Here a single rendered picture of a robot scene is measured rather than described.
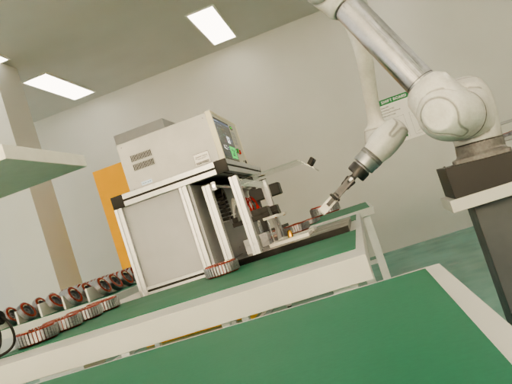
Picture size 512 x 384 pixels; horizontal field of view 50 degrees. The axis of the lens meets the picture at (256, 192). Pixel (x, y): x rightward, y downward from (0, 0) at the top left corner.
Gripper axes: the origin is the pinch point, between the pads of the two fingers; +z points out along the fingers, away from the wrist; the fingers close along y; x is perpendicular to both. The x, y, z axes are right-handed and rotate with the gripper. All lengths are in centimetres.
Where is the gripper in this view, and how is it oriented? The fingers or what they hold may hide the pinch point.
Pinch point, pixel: (325, 208)
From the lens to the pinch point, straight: 206.7
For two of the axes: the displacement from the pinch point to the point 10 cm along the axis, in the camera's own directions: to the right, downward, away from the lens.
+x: -7.4, -6.6, 1.3
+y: 1.7, 0.0, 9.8
